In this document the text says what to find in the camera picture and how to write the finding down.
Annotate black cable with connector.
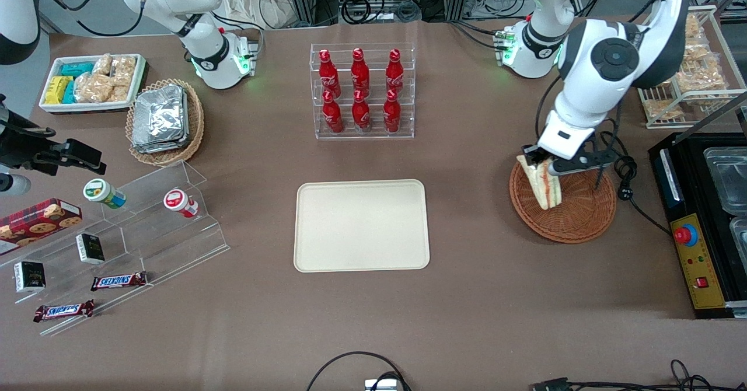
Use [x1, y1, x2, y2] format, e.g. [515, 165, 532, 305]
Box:
[531, 358, 747, 391]

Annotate clear acrylic bottle rack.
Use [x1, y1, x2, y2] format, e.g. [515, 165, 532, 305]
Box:
[309, 43, 416, 141]

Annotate triangular sandwich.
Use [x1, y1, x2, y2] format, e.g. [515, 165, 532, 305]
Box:
[516, 154, 563, 211]

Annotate red emergency stop button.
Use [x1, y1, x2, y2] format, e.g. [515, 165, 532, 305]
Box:
[673, 223, 700, 247]

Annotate round brown wicker basket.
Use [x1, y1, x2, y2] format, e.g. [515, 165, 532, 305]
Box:
[509, 158, 617, 245]

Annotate cream plastic serving tray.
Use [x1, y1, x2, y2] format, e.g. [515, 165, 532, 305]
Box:
[294, 179, 431, 273]

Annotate black heat sealer machine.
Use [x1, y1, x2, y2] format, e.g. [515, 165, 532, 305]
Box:
[648, 131, 747, 320]

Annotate brown snickers bar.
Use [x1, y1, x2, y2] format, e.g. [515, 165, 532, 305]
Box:
[90, 271, 148, 292]
[33, 299, 96, 323]

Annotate small clear plastic container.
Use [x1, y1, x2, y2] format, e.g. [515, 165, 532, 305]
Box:
[729, 216, 747, 264]

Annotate red lid yogurt cup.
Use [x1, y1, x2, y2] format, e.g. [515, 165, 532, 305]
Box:
[163, 188, 200, 219]

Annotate clear acrylic stepped shelf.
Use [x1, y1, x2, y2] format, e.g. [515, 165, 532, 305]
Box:
[0, 159, 231, 338]

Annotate red tartan cookie box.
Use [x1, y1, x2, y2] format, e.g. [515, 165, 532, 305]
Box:
[0, 198, 83, 258]

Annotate red cola bottle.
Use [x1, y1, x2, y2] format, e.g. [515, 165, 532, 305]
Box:
[383, 89, 403, 134]
[319, 49, 341, 97]
[351, 48, 371, 96]
[322, 90, 344, 134]
[385, 48, 406, 95]
[352, 89, 372, 132]

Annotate oval tan wicker basket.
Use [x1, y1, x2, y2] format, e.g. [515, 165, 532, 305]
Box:
[125, 78, 205, 167]

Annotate black power cable with plug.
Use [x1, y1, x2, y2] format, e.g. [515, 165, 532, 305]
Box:
[600, 130, 672, 236]

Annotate yellow snack packet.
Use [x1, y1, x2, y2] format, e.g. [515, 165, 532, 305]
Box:
[44, 76, 74, 105]

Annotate white cloth bag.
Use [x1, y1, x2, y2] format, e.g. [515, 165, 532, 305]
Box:
[218, 0, 296, 30]

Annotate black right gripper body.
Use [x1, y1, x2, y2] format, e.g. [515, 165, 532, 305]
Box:
[0, 95, 60, 173]

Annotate white wire rack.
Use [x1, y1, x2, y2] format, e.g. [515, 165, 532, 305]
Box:
[636, 5, 747, 131]

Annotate small black white box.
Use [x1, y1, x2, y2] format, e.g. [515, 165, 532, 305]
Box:
[13, 260, 47, 294]
[76, 233, 107, 266]

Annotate green lid yogurt cup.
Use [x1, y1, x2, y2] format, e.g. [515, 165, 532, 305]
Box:
[83, 178, 127, 210]

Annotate white rectangular snack bin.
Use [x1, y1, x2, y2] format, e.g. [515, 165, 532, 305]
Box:
[39, 54, 147, 114]

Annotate black looped cable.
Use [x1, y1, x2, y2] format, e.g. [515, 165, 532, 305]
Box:
[306, 351, 413, 391]

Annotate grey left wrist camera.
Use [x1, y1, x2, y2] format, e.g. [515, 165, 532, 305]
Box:
[549, 149, 618, 177]

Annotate stack of foil containers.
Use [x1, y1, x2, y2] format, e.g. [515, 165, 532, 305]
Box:
[131, 84, 190, 155]

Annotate large clear plastic container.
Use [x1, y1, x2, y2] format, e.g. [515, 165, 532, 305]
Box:
[703, 146, 747, 216]

